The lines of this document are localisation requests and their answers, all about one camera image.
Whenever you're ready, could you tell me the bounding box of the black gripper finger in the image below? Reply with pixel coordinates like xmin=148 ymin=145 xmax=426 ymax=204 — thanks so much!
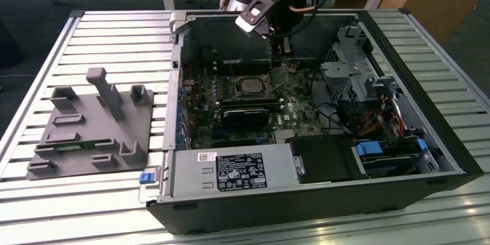
xmin=272 ymin=37 xmax=295 ymax=59

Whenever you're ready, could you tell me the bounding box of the metal CPU socket cover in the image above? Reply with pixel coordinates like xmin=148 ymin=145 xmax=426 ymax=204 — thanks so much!
xmin=267 ymin=63 xmax=299 ymax=91

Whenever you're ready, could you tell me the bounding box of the silver square CPU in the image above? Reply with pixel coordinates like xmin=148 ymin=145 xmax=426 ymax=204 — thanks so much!
xmin=239 ymin=77 xmax=270 ymax=94

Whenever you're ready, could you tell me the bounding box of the black CPU socket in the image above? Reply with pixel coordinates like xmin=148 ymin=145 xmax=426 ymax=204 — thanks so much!
xmin=232 ymin=75 xmax=275 ymax=99

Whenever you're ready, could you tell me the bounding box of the silver metal drive cage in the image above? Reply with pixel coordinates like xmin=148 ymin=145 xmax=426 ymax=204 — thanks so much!
xmin=319 ymin=25 xmax=384 ymax=103

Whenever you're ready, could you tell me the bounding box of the black RAM stick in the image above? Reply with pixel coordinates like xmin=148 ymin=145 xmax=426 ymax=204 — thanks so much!
xmin=219 ymin=102 xmax=280 ymax=111
xmin=218 ymin=97 xmax=279 ymax=106

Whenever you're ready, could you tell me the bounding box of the green motherboard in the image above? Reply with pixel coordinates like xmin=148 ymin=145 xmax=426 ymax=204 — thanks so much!
xmin=182 ymin=61 xmax=326 ymax=148

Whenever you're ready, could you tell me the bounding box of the black graphics card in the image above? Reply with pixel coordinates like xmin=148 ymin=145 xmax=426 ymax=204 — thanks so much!
xmin=220 ymin=107 xmax=274 ymax=127

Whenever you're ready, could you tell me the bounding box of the small silver chipset heatsink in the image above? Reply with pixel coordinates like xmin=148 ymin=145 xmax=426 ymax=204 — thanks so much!
xmin=275 ymin=129 xmax=295 ymax=143

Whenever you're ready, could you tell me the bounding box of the black drive box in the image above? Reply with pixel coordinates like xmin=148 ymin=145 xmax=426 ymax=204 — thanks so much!
xmin=290 ymin=135 xmax=366 ymax=185

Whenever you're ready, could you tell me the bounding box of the blue disk carrier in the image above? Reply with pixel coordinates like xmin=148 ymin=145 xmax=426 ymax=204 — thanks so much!
xmin=354 ymin=141 xmax=383 ymax=159

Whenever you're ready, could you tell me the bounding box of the grey power supply with label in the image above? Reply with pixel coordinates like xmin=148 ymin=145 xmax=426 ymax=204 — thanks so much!
xmin=168 ymin=143 xmax=300 ymax=197

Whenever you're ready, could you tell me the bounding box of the black open PC case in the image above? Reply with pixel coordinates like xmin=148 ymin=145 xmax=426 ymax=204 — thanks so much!
xmin=144 ymin=8 xmax=486 ymax=236

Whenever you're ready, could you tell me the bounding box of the grey parts rack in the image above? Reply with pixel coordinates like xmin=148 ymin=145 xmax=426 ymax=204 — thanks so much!
xmin=24 ymin=67 xmax=155 ymax=182

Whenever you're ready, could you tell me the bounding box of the blue case side latch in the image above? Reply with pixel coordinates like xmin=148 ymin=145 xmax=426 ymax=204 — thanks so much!
xmin=139 ymin=170 xmax=160 ymax=185

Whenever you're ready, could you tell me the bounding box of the green RAM stick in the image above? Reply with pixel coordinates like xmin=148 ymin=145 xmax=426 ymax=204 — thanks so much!
xmin=36 ymin=138 xmax=112 ymax=153

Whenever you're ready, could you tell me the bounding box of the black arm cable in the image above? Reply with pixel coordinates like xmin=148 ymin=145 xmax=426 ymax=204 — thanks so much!
xmin=288 ymin=0 xmax=338 ymax=37

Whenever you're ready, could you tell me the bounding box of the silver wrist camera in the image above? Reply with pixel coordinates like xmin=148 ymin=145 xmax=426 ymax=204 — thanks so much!
xmin=234 ymin=0 xmax=275 ymax=39

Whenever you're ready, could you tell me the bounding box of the black internal cable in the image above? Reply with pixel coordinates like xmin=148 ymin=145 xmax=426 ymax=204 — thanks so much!
xmin=314 ymin=102 xmax=354 ymax=136

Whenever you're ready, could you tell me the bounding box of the orange and yellow wire bundle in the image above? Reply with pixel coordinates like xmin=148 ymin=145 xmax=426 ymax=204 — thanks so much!
xmin=359 ymin=109 xmax=406 ymax=137

